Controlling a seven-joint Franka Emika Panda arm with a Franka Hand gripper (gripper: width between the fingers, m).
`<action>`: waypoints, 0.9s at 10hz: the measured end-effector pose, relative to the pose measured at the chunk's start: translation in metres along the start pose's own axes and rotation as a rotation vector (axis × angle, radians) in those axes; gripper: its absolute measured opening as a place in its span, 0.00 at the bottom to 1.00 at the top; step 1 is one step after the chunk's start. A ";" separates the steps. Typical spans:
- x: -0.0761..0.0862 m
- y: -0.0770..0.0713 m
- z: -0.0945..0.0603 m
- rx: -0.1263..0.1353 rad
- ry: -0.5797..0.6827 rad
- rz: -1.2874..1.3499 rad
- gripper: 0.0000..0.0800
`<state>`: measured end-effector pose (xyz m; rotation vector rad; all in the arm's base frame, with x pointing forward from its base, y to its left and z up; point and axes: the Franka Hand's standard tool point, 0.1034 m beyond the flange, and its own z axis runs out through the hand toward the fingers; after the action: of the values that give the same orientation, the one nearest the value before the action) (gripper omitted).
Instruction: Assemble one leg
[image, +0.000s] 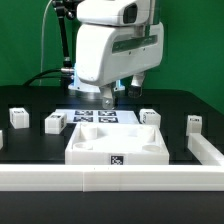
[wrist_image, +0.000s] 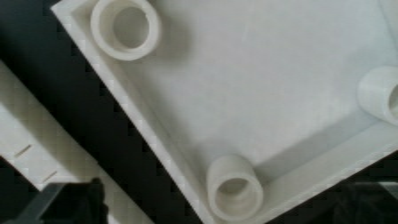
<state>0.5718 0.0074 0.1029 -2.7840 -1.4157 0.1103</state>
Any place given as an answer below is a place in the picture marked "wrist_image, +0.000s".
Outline white U-shaped fence wall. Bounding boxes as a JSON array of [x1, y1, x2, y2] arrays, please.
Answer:
[[0, 61, 154, 224]]

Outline white square tabletop part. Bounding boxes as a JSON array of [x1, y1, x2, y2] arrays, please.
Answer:
[[51, 0, 398, 224]]

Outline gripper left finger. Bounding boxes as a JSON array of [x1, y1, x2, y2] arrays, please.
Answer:
[[16, 178, 108, 224]]

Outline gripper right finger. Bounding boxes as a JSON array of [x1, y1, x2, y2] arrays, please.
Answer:
[[341, 182, 398, 224]]

